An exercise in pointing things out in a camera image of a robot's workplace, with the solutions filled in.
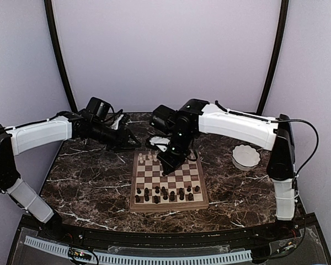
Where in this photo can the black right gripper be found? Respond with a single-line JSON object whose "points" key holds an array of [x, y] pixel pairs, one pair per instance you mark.
{"points": [[170, 164]]}

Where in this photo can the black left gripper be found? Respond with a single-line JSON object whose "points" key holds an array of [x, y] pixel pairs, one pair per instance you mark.
{"points": [[121, 140]]}

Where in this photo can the dark tall piece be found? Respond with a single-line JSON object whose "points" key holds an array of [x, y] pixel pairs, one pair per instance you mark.
{"points": [[172, 196], [156, 199], [181, 195]]}

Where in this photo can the dark piece back corner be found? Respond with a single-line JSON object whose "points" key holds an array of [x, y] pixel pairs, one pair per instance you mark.
{"points": [[138, 197]]}

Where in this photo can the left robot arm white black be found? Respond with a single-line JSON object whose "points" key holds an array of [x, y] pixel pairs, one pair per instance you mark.
{"points": [[86, 124]]}

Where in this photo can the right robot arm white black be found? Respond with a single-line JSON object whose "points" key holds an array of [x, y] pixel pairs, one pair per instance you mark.
{"points": [[200, 116]]}

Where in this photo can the wooden chess board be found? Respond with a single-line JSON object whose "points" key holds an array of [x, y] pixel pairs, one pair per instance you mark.
{"points": [[149, 175]]}

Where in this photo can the white bishop left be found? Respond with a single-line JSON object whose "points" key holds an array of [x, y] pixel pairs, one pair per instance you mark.
{"points": [[155, 157]]}

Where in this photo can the white knight left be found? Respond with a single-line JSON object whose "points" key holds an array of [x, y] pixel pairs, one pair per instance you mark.
{"points": [[150, 155]]}

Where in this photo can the white scalloped bowl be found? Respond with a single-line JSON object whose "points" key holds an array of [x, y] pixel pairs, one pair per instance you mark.
{"points": [[245, 158]]}

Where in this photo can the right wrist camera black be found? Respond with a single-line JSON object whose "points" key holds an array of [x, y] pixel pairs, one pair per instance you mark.
{"points": [[163, 119]]}

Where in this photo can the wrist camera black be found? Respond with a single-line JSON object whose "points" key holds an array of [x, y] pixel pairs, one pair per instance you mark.
{"points": [[163, 119], [98, 108]]}

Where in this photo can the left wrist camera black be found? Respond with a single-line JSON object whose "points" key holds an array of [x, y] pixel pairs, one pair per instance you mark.
{"points": [[98, 108]]}

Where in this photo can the black front rail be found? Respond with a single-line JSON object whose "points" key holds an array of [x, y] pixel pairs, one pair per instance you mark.
{"points": [[99, 238]]}

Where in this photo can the left black corner post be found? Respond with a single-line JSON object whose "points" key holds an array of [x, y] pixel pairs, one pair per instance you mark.
{"points": [[48, 4]]}

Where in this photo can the black corner post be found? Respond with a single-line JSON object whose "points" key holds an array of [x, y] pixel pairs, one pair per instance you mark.
{"points": [[48, 4], [274, 56]]}

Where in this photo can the white slotted cable duct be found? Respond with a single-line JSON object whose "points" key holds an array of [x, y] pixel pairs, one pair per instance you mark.
{"points": [[123, 255]]}

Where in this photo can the right black corner post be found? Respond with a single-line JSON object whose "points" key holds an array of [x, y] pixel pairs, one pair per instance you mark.
{"points": [[274, 56]]}

